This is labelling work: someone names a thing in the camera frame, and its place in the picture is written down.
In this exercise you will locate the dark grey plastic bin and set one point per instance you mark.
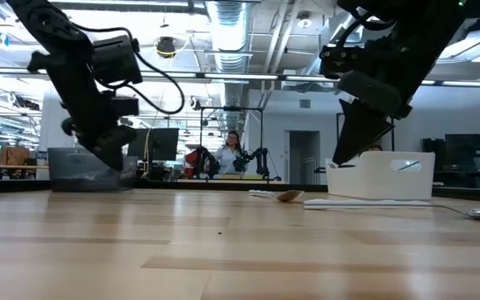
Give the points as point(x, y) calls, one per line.
point(77, 171)

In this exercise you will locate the black overhead camera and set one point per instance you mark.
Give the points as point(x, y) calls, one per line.
point(166, 46)

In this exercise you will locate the overhead rig beam with lights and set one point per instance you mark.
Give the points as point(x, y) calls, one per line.
point(281, 77)

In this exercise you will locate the brown cardboard box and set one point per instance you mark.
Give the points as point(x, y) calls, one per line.
point(15, 156)

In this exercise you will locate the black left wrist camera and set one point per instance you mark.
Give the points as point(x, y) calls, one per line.
point(115, 60)

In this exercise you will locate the silver ventilation duct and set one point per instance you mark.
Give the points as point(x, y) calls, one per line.
point(227, 25)

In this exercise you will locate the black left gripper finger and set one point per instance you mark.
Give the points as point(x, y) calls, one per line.
point(111, 146)

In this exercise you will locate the wall vent grille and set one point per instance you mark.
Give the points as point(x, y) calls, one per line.
point(305, 103)

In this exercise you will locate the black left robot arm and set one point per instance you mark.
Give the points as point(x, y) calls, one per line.
point(44, 21)

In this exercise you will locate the black background rig frame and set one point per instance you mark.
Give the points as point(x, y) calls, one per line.
point(231, 108)

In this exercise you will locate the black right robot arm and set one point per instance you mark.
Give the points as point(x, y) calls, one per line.
point(411, 12)

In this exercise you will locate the person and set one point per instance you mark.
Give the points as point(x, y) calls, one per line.
point(373, 148)
point(228, 160)

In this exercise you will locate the black monitors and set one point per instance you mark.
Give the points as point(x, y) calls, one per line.
point(163, 143)

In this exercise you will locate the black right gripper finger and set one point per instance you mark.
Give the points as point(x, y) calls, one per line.
point(356, 133)

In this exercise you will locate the red object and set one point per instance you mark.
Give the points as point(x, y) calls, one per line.
point(190, 160)

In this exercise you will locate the grey doorway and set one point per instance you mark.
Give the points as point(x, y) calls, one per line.
point(304, 150)

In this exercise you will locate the black background robot arm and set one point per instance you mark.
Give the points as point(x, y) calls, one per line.
point(261, 158)
point(206, 162)

